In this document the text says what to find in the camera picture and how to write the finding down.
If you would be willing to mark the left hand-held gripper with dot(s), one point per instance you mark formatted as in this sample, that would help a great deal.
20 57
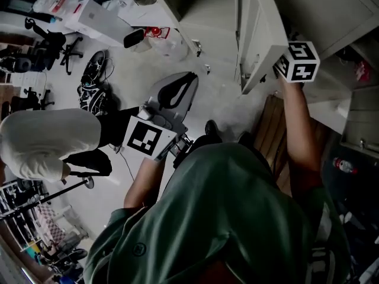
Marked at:
145 136

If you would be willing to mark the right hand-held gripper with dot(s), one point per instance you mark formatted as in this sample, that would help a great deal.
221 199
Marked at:
299 64

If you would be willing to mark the grey metal locker door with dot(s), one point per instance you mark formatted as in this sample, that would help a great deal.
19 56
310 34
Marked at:
263 25
364 117

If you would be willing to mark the grey metal locker cabinet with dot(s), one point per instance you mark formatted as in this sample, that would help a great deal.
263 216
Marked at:
325 10

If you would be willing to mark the person's left forearm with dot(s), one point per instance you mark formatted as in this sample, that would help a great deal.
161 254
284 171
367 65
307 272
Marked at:
145 182

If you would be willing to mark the person's right forearm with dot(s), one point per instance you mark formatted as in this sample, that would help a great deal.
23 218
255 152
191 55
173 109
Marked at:
302 135

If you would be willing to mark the person's black shoe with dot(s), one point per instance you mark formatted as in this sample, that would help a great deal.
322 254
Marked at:
245 138
211 128

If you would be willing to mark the black display unit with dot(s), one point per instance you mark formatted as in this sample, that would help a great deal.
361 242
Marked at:
182 149

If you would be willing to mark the red bag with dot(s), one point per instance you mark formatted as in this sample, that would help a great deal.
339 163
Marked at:
362 71

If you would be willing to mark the wooden slat platform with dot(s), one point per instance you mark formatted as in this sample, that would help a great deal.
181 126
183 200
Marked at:
272 123

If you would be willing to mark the white trash bin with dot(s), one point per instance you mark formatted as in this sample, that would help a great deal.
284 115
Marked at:
134 39

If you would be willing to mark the white side table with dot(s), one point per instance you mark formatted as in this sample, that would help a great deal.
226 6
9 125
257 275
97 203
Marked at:
127 7

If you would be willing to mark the red label plastic bottle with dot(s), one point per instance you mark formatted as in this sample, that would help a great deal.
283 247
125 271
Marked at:
343 165

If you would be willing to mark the white box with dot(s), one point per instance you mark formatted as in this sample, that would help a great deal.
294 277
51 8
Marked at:
94 19

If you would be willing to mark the person's green shirt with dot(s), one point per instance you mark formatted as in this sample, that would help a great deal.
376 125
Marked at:
219 217

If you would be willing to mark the black office chair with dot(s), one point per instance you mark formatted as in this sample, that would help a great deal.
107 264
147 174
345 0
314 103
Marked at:
56 44
29 99

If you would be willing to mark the black light stand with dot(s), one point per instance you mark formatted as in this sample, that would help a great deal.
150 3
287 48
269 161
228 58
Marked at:
44 198

